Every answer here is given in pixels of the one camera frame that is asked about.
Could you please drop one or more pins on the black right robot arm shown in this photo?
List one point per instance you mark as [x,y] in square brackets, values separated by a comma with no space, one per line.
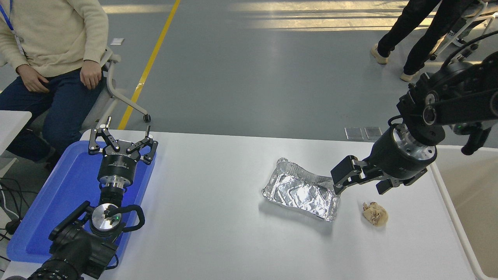
[463,97]

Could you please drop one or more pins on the person's right hand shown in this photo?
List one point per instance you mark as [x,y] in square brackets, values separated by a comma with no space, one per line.
[33,79]

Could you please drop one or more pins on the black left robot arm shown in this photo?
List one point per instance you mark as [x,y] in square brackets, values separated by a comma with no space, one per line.
[74,249]

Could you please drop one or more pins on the clear floor plate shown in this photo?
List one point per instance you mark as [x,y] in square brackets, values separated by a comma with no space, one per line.
[373,133]
[354,133]

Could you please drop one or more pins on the blue plastic tray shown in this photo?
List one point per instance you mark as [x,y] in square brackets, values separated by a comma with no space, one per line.
[58,194]

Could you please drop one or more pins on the black power plug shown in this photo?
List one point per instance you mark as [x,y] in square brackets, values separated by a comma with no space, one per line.
[13,226]

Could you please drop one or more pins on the large pale bin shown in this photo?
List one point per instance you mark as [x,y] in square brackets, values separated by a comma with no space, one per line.
[474,202]

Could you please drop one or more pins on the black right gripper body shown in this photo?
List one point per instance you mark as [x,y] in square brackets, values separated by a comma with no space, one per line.
[393,159]

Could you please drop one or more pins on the person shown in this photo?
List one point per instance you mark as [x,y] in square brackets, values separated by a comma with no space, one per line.
[461,39]
[54,35]
[420,31]

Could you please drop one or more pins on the grey office chair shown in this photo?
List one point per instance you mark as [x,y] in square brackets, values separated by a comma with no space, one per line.
[111,77]

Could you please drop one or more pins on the small white side table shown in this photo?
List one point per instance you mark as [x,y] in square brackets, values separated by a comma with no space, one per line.
[11,124]

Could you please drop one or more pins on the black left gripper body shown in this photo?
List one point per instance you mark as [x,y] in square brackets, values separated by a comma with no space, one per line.
[118,165]

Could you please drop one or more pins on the white wheeled chair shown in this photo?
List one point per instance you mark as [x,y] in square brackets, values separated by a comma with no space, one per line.
[476,15]

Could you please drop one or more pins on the person's left hand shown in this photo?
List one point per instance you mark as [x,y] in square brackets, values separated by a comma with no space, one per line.
[91,74]

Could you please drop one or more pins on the foil tray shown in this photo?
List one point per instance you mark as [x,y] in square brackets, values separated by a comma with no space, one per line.
[295,190]

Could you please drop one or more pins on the crumpled tan paper ball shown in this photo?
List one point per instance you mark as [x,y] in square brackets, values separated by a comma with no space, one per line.
[375,214]

